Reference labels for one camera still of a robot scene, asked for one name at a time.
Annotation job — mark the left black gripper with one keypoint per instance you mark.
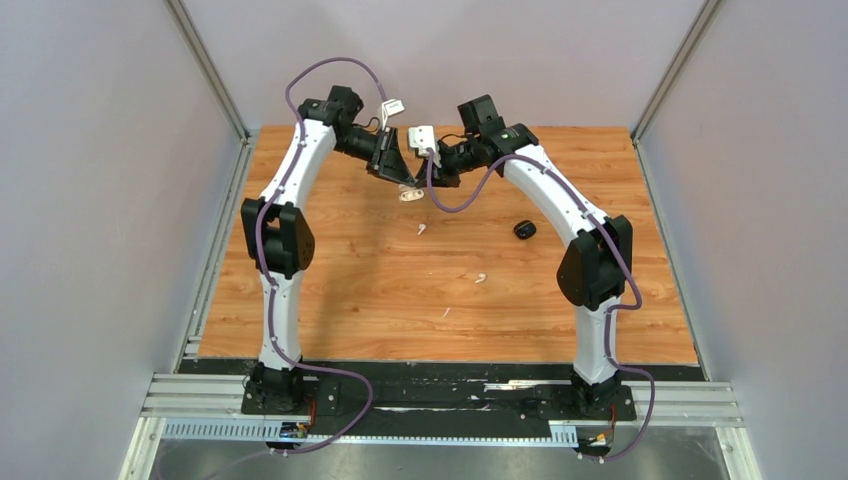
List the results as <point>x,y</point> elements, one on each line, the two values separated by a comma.
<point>387,160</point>

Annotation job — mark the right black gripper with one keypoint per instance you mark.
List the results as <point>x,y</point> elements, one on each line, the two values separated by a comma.
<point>442,176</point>

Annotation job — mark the white earbud charging case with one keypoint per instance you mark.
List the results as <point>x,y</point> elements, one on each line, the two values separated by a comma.
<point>410,194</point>

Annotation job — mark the black earbud charging case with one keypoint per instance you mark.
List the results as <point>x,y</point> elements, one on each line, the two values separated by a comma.
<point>525,229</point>

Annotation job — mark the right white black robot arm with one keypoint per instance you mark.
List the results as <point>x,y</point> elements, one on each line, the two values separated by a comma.
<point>597,264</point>

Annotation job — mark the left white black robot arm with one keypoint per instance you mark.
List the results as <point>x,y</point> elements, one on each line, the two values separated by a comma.
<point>280,241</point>

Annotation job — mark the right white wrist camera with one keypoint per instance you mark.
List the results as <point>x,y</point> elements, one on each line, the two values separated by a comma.
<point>422,141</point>

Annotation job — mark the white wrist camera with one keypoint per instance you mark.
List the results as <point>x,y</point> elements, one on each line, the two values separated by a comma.
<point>388,109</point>
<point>422,141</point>

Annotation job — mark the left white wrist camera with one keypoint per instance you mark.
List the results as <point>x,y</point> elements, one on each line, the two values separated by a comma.
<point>388,109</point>

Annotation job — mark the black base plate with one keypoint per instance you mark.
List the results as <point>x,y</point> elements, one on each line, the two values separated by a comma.
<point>434,399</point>

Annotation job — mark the left aluminium corner post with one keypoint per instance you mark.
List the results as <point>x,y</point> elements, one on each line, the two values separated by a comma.
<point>195,44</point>

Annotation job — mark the aluminium corner post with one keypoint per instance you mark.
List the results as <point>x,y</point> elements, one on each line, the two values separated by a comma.
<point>195,44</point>
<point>688,45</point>

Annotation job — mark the right aluminium corner post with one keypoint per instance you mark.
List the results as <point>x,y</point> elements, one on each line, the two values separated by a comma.
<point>688,45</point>

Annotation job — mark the aluminium frame rail front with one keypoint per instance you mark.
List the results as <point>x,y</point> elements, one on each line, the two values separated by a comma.
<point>677,403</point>

